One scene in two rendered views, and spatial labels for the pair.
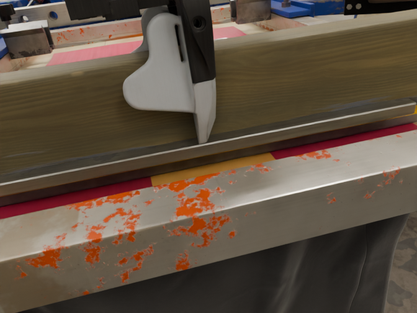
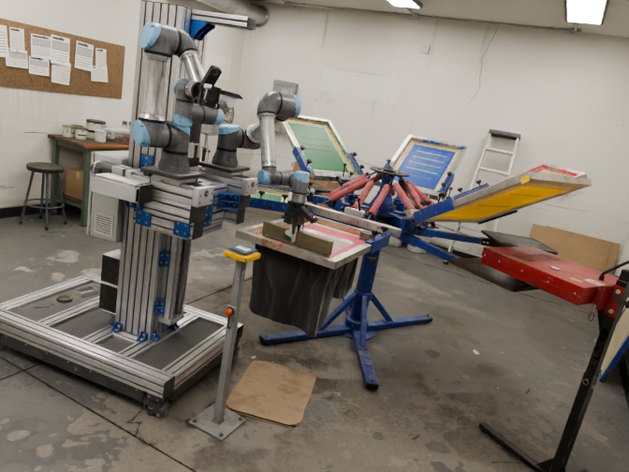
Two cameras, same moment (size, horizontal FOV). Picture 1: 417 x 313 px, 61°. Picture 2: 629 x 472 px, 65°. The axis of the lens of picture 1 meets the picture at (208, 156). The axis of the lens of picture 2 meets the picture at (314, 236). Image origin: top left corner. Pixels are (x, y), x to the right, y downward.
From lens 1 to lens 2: 2.35 m
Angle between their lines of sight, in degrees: 35
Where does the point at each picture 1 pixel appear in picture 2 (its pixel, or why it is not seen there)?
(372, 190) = (298, 252)
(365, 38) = (317, 240)
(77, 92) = (282, 229)
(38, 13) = (316, 209)
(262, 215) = (285, 248)
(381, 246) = (318, 285)
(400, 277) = (416, 420)
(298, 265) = (303, 280)
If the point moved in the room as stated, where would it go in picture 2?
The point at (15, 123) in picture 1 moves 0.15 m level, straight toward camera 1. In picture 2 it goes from (274, 229) to (268, 236)
